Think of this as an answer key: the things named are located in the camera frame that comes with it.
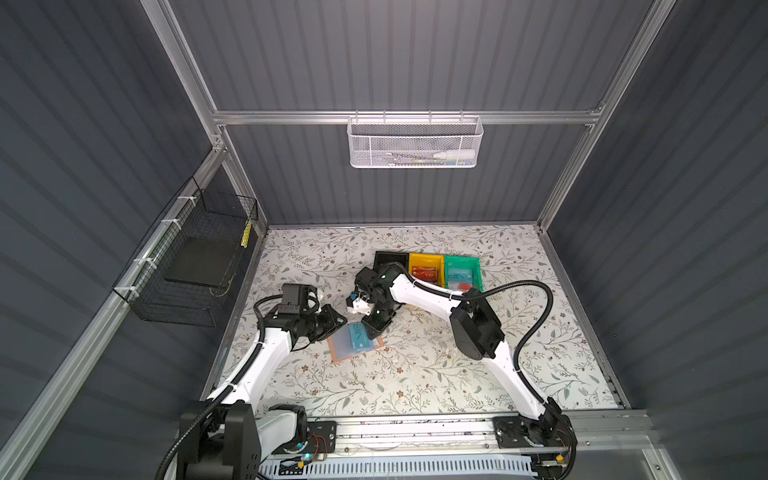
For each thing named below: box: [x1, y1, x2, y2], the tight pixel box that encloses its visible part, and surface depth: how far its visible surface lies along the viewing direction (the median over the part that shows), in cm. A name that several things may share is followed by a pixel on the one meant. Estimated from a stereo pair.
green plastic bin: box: [444, 255, 485, 293], surface depth 104 cm
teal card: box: [348, 322, 374, 350], surface depth 91 cm
